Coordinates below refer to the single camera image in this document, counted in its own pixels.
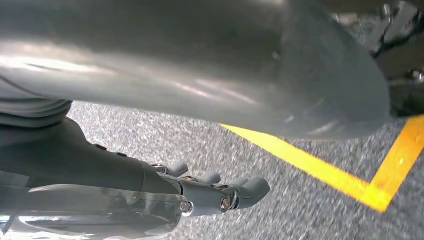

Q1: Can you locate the yellow floor tape square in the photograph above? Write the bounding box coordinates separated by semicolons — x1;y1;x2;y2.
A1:
220;114;424;214

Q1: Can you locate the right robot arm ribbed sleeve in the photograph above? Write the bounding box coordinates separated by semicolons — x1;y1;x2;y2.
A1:
0;77;73;129

